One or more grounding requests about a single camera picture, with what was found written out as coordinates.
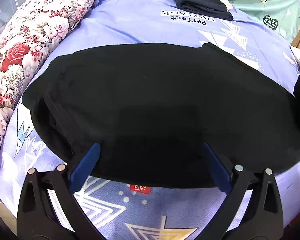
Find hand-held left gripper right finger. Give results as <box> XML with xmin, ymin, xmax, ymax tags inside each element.
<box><xmin>202</xmin><ymin>142</ymin><xmax>284</xmax><ymax>240</ymax></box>

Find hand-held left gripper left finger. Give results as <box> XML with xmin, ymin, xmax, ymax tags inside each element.
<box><xmin>17</xmin><ymin>142</ymin><xmax>108</xmax><ymax>240</ymax></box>

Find black pants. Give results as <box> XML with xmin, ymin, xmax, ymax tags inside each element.
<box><xmin>22</xmin><ymin>42</ymin><xmax>300</xmax><ymax>189</ymax></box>

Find red floral pillow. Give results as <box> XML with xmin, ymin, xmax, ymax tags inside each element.
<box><xmin>0</xmin><ymin>0</ymin><xmax>98</xmax><ymax>189</ymax></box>

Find purple patterned bed sheet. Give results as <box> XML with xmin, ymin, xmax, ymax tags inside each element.
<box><xmin>0</xmin><ymin>0</ymin><xmax>300</xmax><ymax>240</ymax></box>

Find folded dark navy garment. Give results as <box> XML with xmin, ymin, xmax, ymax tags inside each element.
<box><xmin>170</xmin><ymin>0</ymin><xmax>234</xmax><ymax>21</ymax></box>

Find teal heart print sheet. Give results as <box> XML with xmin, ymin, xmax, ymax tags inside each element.
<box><xmin>130</xmin><ymin>0</ymin><xmax>300</xmax><ymax>43</ymax></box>

